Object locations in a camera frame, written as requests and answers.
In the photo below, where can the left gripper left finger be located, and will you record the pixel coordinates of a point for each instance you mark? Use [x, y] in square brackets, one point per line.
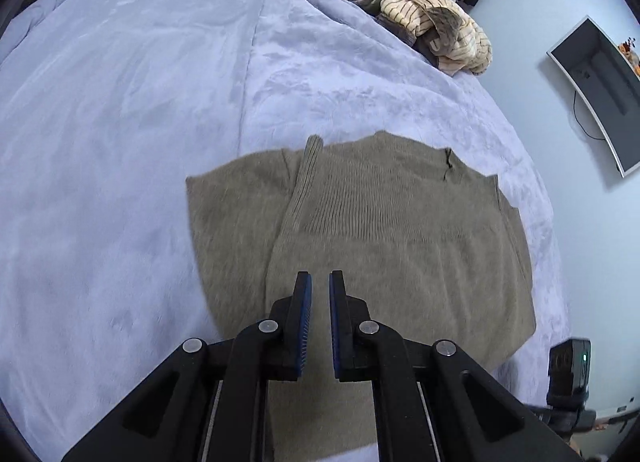
[208, 402]

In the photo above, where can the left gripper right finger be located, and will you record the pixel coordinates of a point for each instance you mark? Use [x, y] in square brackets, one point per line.
[433, 402]

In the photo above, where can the taupe knit sweater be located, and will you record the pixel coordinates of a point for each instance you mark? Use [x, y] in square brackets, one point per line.
[432, 246]

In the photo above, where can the striped clothes pile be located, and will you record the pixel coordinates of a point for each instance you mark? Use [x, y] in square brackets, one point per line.
[438, 29]

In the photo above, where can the lavender plush bed blanket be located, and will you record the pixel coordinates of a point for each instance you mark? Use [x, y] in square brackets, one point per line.
[107, 106]

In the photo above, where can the white framed monitor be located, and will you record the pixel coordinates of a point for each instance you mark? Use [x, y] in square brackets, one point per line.
[607, 83]

